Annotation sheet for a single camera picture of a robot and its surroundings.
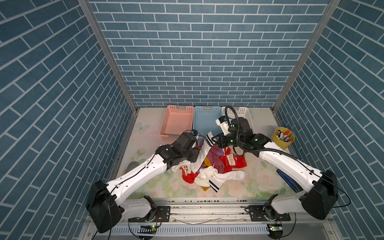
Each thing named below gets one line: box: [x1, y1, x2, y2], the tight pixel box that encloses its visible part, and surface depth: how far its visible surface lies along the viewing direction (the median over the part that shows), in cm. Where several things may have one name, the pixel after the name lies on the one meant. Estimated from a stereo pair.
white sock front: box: [194, 166, 246, 193], surface depth 85 cm
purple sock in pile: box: [204, 143, 225, 174], surface depth 88 cm
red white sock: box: [219, 147, 247, 174], surface depth 93 cm
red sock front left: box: [180, 167, 199, 184], surface depth 86 cm
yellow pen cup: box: [271, 127, 296, 150], surface depth 91 cm
